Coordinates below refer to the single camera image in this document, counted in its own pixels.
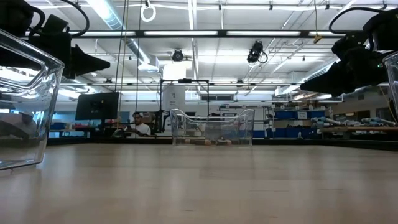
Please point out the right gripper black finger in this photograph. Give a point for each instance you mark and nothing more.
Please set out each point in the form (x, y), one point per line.
(339, 74)
(342, 88)

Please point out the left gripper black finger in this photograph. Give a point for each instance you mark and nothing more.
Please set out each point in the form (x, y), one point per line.
(82, 57)
(84, 70)

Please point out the clear plastic bin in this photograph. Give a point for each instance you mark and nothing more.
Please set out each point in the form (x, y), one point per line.
(18, 140)
(392, 81)
(199, 130)

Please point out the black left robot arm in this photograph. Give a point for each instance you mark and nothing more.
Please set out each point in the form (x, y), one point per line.
(14, 15)

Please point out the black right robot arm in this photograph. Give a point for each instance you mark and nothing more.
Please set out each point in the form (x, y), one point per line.
(385, 31)

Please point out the pale blue robot arm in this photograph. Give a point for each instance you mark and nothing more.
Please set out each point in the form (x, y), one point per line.
(377, 120)
(325, 120)

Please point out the blue storage bin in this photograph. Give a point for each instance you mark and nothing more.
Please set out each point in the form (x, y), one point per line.
(315, 114)
(284, 115)
(286, 133)

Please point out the black computer monitor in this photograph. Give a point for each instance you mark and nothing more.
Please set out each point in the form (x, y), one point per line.
(97, 105)

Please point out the yellow hanging hook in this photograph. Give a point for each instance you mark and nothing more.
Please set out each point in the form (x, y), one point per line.
(317, 39)

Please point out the wooden workbench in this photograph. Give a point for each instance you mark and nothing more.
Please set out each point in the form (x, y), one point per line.
(357, 128)

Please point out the person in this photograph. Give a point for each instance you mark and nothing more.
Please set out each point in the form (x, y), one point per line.
(141, 128)

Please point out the black metal stand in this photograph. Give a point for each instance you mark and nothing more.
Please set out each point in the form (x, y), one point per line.
(185, 80)

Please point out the black overhead light bar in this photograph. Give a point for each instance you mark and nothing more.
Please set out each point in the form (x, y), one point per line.
(222, 33)

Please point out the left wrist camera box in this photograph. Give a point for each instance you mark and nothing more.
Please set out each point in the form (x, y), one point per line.
(56, 23)

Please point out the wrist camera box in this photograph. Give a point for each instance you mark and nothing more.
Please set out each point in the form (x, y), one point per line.
(56, 23)
(351, 42)

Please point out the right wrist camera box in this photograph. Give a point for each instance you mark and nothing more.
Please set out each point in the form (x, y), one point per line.
(351, 42)

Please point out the silver ventilation duct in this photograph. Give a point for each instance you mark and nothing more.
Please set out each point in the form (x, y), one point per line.
(109, 15)

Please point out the black hanging camera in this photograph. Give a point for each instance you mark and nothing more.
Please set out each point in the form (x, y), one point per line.
(255, 51)

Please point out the black overhead camera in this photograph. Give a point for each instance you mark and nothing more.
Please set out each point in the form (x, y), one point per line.
(178, 56)

